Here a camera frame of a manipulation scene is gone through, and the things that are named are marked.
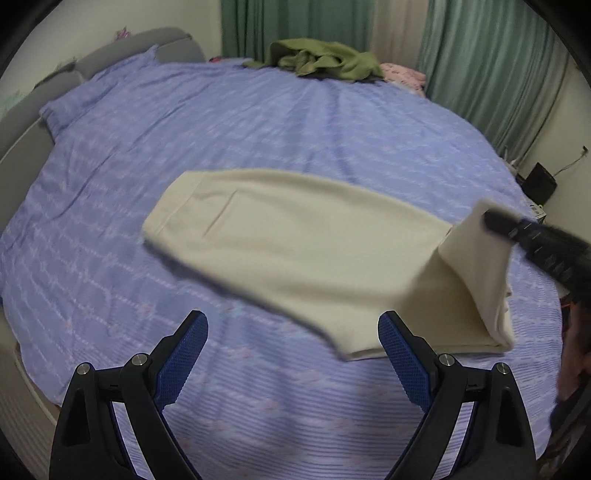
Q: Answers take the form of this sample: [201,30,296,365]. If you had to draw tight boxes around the grey upholstered bed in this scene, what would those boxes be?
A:
[0,28,206,163]

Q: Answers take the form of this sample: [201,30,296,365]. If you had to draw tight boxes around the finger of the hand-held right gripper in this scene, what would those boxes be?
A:
[482,209,525,241]

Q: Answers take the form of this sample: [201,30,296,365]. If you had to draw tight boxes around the purple patterned pillow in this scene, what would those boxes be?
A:
[39,46,158,139]

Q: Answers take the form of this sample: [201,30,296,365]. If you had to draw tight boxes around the cream pants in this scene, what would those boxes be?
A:
[142,169,518,361]

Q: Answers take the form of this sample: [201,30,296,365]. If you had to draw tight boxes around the green curtain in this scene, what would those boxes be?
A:
[418,0,571,162]
[221,0,375,59]

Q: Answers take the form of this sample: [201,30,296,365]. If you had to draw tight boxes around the olive green garment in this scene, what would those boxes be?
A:
[243,39,384,84]

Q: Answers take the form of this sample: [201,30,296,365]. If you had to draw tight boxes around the beige sheer curtain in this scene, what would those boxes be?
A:
[369,0,433,70]

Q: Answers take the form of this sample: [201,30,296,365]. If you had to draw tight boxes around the person's right forearm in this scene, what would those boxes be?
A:
[556,300,591,403]

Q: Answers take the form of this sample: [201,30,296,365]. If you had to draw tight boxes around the pink printed cloth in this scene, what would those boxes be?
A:
[379,62,426,97]

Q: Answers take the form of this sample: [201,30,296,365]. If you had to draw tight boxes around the bed with purple sheet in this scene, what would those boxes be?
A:
[0,51,566,480]

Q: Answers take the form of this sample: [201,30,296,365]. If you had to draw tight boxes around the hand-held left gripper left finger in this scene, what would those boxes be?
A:
[48,311,209,480]

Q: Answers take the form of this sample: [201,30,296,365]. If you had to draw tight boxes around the black wall cable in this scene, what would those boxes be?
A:
[554,146,590,177]

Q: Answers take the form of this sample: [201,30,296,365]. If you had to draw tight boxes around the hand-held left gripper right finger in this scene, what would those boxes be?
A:
[378,311,539,480]

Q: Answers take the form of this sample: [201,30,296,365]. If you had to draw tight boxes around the black floor appliance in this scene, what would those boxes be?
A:
[526,161,557,202]

